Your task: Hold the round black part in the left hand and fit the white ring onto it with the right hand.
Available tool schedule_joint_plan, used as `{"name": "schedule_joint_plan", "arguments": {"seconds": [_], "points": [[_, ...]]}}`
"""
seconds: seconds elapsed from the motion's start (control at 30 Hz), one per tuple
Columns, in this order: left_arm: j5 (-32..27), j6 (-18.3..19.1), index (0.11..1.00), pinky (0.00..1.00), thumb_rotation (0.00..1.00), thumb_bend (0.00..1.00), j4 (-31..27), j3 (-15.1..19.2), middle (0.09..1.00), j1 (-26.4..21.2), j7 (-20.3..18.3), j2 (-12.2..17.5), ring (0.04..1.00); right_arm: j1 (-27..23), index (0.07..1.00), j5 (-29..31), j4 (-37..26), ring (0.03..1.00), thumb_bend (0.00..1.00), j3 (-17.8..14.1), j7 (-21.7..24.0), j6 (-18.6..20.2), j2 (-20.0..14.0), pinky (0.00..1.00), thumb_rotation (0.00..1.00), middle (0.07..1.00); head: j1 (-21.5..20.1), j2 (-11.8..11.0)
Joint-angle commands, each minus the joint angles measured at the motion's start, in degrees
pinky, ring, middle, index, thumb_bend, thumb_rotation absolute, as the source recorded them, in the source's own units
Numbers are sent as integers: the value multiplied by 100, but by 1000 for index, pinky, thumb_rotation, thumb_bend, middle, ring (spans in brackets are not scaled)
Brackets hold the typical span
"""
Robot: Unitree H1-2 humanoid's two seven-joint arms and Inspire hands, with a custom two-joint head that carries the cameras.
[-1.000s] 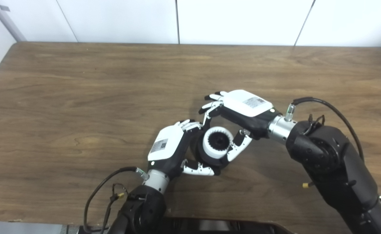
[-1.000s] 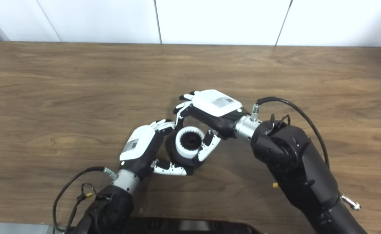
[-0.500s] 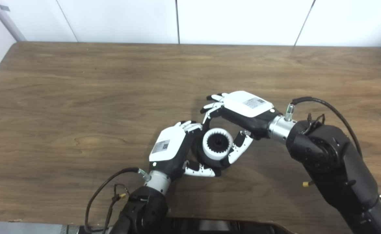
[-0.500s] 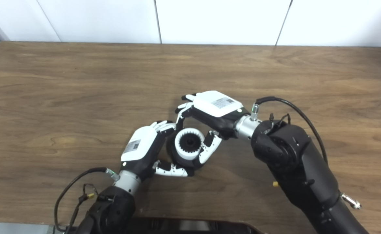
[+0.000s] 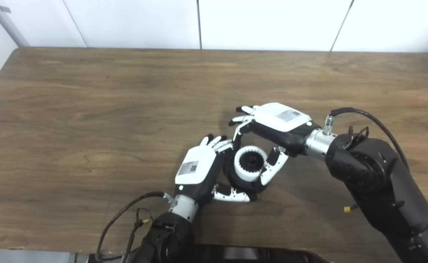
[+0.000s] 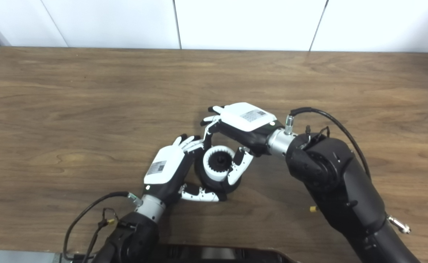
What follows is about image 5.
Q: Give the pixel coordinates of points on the round black stepped part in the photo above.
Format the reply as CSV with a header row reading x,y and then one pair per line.
x,y
236,184

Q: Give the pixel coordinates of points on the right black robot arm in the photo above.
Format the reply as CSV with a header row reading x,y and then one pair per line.
x,y
378,182

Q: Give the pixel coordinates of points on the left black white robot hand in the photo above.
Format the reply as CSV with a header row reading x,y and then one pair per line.
x,y
195,168

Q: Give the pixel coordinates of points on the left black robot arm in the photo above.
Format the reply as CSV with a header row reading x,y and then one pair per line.
x,y
170,237

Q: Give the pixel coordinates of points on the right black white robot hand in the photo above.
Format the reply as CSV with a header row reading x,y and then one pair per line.
x,y
283,118

